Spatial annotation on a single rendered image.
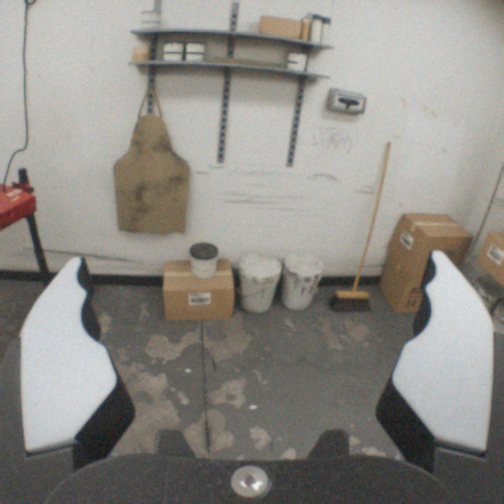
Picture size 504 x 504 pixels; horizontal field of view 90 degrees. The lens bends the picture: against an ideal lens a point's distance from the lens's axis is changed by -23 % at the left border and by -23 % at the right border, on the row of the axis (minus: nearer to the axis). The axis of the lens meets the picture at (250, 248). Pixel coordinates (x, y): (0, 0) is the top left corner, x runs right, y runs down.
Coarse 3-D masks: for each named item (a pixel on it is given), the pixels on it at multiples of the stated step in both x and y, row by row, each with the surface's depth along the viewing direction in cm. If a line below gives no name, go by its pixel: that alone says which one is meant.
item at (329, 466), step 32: (160, 448) 5; (320, 448) 5; (64, 480) 4; (96, 480) 4; (128, 480) 4; (160, 480) 4; (192, 480) 4; (224, 480) 4; (256, 480) 4; (288, 480) 4; (320, 480) 4; (352, 480) 4; (384, 480) 4; (416, 480) 4
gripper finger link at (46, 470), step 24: (0, 384) 6; (0, 408) 5; (0, 432) 5; (0, 456) 4; (24, 456) 4; (48, 456) 5; (72, 456) 5; (0, 480) 4; (24, 480) 4; (48, 480) 4
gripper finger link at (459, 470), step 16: (496, 336) 7; (496, 352) 6; (496, 368) 6; (496, 384) 5; (496, 400) 5; (496, 416) 5; (496, 432) 4; (432, 448) 5; (448, 448) 5; (496, 448) 4; (416, 464) 5; (432, 464) 4; (448, 464) 4; (464, 464) 4; (480, 464) 4; (496, 464) 4; (448, 480) 4; (464, 480) 4; (480, 480) 4; (496, 480) 4; (464, 496) 4; (480, 496) 3; (496, 496) 3
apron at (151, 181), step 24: (144, 96) 179; (144, 120) 188; (144, 144) 196; (168, 144) 199; (120, 168) 201; (144, 168) 205; (168, 168) 206; (120, 192) 210; (144, 192) 214; (168, 192) 215; (120, 216) 220; (144, 216) 223; (168, 216) 225
